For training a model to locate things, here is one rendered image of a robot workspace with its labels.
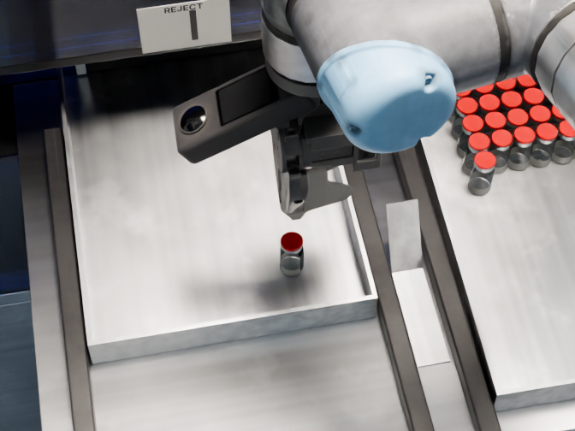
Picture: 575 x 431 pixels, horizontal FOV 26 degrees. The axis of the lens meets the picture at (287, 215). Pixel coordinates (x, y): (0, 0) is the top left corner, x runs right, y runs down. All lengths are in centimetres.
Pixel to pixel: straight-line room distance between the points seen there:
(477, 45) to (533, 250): 45
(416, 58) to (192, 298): 47
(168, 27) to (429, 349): 38
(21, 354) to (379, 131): 96
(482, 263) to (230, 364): 26
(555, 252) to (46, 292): 48
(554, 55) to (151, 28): 50
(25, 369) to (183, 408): 60
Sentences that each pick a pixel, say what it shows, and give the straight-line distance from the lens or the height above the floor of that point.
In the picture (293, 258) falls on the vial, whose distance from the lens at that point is 114.
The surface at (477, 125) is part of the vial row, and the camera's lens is 122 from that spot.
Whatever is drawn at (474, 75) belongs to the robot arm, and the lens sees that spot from 79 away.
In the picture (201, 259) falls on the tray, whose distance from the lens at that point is 118.
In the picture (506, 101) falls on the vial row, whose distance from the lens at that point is 125.
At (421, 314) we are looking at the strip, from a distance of 115.
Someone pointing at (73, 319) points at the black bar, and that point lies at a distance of 114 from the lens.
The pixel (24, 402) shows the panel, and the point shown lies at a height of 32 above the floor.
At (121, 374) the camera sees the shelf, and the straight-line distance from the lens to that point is 113.
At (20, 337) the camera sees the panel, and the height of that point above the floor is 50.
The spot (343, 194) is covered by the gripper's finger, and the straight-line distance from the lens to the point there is 105.
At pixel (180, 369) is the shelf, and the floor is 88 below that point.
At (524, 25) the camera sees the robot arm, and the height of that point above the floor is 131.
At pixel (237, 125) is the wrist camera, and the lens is 95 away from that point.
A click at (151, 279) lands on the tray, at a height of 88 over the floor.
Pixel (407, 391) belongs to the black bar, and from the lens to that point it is 110.
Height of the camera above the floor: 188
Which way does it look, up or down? 56 degrees down
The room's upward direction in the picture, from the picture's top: straight up
